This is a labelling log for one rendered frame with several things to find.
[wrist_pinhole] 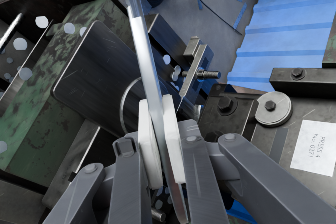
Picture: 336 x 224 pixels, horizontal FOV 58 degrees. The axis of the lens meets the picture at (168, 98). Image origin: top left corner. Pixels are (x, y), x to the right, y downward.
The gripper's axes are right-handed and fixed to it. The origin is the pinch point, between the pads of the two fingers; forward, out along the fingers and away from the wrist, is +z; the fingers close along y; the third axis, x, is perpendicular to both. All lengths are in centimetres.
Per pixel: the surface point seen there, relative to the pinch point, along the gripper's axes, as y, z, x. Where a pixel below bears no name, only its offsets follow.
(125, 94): -6.2, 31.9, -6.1
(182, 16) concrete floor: 19, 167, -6
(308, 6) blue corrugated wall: 108, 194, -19
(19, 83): -39, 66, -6
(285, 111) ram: 16.7, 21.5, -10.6
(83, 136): -17.0, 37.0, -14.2
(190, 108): 4.8, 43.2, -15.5
